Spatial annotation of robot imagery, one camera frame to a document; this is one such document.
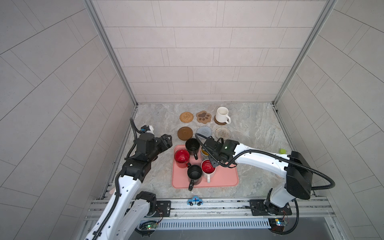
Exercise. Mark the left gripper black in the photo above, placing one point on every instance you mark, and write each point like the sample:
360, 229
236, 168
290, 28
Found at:
167, 143

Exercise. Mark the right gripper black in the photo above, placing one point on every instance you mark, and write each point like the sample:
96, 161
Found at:
212, 162

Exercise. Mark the yellow inside mug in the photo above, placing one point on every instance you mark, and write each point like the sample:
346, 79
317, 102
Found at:
204, 154

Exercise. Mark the multicolour woven round coaster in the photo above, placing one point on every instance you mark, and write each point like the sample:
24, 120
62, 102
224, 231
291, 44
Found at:
223, 133

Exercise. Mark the grey-blue woven round coaster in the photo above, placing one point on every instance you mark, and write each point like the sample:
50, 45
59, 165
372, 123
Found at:
205, 131

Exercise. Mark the black mug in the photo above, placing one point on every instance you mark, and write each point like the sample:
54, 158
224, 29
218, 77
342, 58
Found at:
195, 175
192, 145

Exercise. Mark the dark brown wooden coaster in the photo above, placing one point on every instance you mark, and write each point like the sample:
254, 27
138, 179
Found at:
185, 133

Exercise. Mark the paw shaped cork coaster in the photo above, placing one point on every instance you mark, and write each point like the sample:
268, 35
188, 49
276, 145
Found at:
204, 117

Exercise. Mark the woven rattan round coaster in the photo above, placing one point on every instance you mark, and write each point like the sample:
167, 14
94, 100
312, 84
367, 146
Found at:
186, 117

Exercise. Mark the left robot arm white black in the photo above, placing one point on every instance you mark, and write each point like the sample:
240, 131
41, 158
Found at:
126, 209

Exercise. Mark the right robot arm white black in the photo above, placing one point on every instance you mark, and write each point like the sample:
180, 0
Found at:
299, 179

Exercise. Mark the white mug red inside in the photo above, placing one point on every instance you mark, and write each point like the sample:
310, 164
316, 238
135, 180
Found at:
208, 170

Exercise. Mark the pink rectangular tray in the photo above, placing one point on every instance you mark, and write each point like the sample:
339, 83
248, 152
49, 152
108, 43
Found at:
223, 177

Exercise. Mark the black mug front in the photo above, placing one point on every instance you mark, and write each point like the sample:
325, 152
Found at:
195, 175

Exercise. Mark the red mug left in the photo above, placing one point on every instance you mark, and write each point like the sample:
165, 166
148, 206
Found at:
182, 158

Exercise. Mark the blue toy car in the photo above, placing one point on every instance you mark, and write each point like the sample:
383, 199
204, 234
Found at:
195, 201

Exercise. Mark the green small cube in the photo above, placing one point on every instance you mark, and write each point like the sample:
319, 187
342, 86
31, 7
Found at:
282, 151

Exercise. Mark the ventilation grille strip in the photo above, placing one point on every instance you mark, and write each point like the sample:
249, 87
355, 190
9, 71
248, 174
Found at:
214, 224

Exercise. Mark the left circuit board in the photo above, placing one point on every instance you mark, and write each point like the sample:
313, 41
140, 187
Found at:
149, 226

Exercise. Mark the circuit board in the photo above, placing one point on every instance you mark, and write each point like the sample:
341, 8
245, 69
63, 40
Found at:
278, 225
149, 226

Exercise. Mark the right circuit board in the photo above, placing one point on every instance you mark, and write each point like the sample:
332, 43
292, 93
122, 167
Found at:
278, 225

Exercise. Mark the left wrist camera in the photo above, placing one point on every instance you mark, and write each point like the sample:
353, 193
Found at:
147, 129

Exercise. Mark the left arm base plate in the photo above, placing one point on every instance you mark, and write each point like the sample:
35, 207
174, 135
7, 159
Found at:
163, 209

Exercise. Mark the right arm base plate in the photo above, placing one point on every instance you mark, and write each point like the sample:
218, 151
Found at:
260, 208

